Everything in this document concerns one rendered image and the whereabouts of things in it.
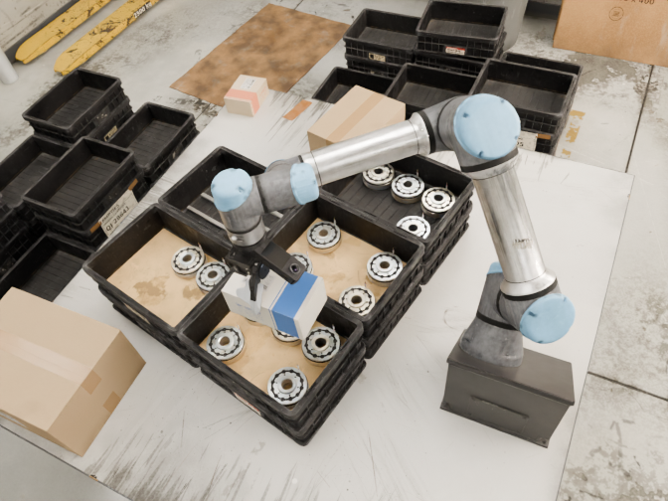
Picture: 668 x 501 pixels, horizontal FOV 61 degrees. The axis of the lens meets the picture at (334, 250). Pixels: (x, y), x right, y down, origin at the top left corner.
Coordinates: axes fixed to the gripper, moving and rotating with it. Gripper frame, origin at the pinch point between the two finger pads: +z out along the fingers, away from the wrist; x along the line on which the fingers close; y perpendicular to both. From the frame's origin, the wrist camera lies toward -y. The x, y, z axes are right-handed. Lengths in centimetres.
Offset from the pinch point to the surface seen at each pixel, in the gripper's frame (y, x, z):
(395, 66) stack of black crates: 47, -185, 74
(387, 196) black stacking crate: -2, -60, 29
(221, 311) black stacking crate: 23.1, -0.9, 25.1
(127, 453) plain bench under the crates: 32, 40, 41
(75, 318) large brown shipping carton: 58, 19, 21
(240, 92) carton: 78, -96, 33
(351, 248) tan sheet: -0.1, -36.8, 28.4
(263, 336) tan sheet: 9.4, -0.1, 28.3
